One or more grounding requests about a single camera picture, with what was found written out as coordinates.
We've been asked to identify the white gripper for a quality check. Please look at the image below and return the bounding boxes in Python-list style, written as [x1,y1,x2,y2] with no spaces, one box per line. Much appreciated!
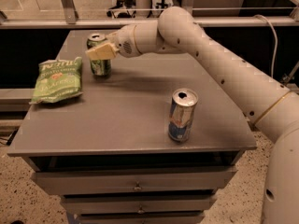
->
[85,25,136,61]

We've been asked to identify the green soda can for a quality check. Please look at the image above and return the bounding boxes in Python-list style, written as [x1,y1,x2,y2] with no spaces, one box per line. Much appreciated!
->
[86,33,111,77]

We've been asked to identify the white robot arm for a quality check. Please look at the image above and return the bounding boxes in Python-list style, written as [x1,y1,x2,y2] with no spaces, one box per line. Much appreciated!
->
[86,7,299,224]

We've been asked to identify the green jalapeno chip bag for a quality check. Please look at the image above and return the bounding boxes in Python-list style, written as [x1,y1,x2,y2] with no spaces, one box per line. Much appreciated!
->
[31,57,82,104]

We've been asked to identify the blue silver energy drink can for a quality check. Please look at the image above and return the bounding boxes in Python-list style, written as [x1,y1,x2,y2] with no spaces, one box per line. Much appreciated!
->
[168,88,198,143]

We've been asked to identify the grey metal railing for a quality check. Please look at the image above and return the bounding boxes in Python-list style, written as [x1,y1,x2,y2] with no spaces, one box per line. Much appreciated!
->
[0,0,299,29]

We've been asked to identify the black office chair base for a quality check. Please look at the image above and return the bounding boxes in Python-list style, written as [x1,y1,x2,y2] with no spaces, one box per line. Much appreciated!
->
[107,0,135,18]

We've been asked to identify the grey drawer cabinet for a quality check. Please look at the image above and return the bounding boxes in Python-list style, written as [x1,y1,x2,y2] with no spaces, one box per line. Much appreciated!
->
[7,27,258,224]

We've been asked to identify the top grey drawer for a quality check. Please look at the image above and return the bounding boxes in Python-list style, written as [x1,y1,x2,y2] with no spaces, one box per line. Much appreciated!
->
[32,166,236,195]

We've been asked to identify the grey drawer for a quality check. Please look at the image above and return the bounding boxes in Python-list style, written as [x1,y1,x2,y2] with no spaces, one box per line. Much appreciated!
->
[32,166,236,195]
[62,194,216,215]
[78,212,205,224]

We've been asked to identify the middle grey drawer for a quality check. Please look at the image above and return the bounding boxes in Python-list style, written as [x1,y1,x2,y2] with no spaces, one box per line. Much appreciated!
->
[62,194,216,215]

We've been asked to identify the bottom grey drawer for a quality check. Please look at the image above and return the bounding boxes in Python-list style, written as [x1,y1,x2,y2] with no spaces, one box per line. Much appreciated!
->
[78,212,205,224]

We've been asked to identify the white cable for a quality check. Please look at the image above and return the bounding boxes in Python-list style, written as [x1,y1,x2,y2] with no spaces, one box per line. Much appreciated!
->
[253,14,278,78]

